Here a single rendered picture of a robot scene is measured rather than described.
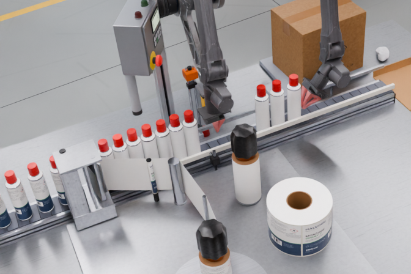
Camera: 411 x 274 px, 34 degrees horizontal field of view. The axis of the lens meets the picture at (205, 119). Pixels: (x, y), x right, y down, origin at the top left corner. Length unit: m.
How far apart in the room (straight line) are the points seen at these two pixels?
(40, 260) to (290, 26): 1.28
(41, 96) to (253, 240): 2.58
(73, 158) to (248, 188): 0.57
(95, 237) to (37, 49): 2.85
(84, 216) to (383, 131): 1.16
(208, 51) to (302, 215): 0.60
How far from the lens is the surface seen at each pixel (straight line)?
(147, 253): 2.20
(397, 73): 2.94
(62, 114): 4.29
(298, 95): 2.51
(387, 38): 3.16
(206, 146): 2.52
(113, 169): 2.29
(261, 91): 2.43
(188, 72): 2.35
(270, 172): 2.40
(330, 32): 2.47
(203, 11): 2.19
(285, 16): 2.76
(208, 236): 1.82
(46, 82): 4.61
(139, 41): 2.14
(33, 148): 2.77
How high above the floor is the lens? 2.55
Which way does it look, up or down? 39 degrees down
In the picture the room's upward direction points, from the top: 7 degrees counter-clockwise
